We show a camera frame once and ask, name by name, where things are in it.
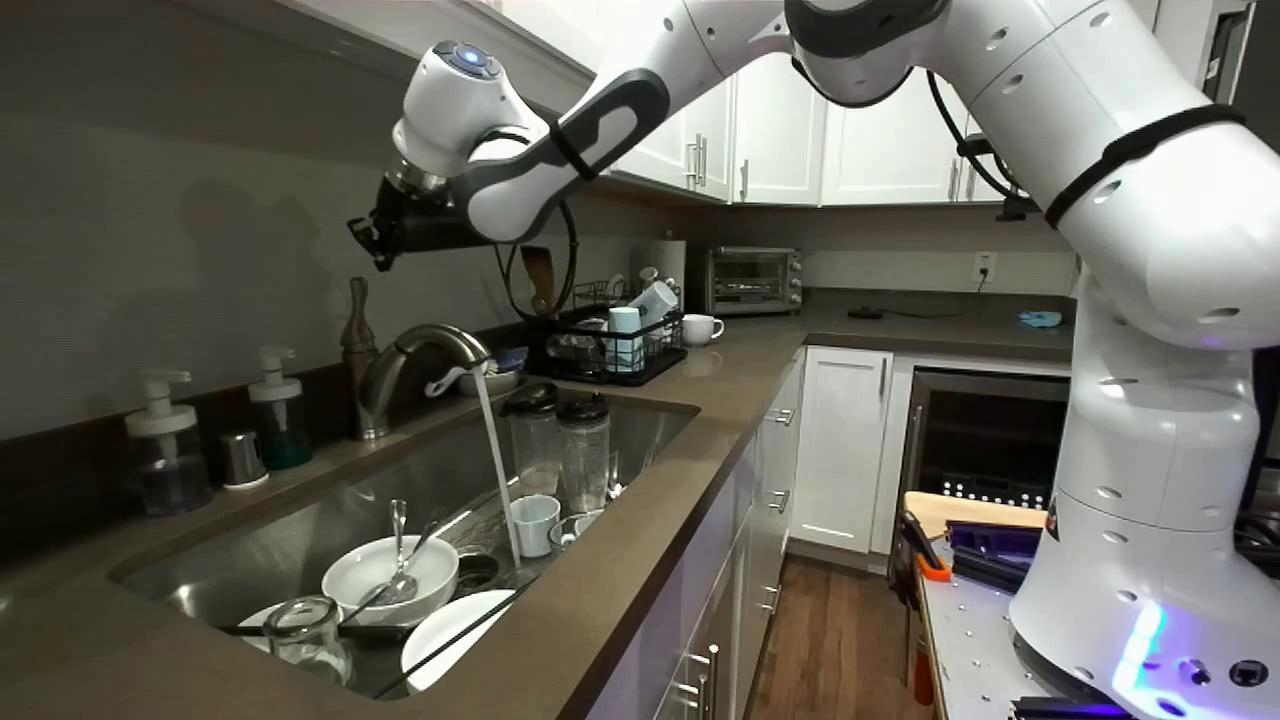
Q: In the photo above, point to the silver toaster oven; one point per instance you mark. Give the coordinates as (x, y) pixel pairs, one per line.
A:
(753, 282)

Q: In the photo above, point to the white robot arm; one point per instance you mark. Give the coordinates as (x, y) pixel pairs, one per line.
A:
(1170, 200)

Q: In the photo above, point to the clear soap dispenser white pump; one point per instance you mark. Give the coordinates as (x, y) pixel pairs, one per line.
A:
(169, 458)

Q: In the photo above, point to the stainless steel sink basin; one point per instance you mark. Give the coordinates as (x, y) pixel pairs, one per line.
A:
(238, 576)

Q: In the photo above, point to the small metal cup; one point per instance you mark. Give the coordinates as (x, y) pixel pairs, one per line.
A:
(243, 461)

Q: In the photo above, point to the white bowl in sink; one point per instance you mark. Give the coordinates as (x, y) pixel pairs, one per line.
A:
(363, 568)

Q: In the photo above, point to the black dishwasher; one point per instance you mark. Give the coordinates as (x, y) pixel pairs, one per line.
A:
(986, 437)

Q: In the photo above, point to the wooden spatula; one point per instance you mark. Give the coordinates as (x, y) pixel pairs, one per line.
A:
(540, 276)

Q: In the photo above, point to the white mug in sink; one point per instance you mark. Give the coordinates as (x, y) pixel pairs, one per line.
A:
(537, 525)

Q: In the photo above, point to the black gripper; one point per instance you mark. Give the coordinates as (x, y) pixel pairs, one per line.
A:
(408, 221)

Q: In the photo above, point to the metal spoon in bowl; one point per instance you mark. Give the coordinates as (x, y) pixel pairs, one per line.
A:
(400, 582)

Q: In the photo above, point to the black dish drying rack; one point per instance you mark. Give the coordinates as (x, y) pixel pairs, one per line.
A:
(573, 350)

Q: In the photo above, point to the white mug on counter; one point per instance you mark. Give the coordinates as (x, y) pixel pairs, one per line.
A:
(700, 329)

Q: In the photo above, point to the brushed steel faucet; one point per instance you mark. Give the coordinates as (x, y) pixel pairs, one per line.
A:
(377, 370)

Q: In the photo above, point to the light blue cup in rack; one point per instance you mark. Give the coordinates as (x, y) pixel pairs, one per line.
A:
(624, 346)

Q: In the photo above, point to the glass jar in sink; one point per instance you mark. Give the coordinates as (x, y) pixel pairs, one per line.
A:
(301, 635)

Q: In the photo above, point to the white plate in sink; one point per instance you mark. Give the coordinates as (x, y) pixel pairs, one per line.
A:
(449, 635)

